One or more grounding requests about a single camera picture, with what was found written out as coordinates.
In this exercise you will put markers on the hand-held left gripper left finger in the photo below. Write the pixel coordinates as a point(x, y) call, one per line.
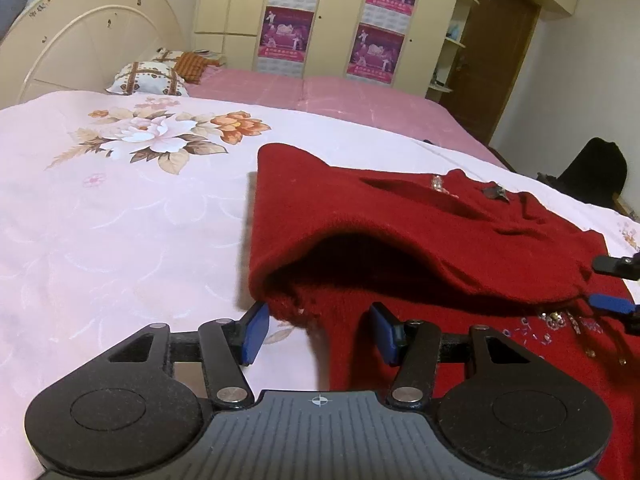
point(255, 335)

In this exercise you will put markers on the floral patterned pillow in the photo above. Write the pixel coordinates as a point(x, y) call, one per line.
point(145, 80)

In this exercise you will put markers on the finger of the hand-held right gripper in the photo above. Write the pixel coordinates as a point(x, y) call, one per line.
point(612, 263)
point(610, 304)

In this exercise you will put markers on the red knit sweater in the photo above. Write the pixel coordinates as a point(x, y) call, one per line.
point(375, 220)

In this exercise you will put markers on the orange plaid pillow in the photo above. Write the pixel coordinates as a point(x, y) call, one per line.
point(192, 66)

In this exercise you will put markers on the white floral blanket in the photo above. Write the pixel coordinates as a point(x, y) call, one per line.
point(125, 220)

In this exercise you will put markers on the brown wooden door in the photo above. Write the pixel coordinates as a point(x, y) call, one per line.
point(500, 60)

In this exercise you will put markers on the cream wardrobe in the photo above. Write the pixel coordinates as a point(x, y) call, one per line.
point(330, 20)

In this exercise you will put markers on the pink bed sheet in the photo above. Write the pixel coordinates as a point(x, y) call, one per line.
point(325, 95)

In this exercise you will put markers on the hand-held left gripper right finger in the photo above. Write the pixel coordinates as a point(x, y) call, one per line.
point(382, 332)

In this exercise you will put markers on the cream round headboard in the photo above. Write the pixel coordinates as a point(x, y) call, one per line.
point(90, 35)

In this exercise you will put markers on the black bag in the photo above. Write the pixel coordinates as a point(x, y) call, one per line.
point(595, 170)

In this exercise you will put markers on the cream corner shelf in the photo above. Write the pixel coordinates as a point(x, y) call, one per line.
point(452, 42)

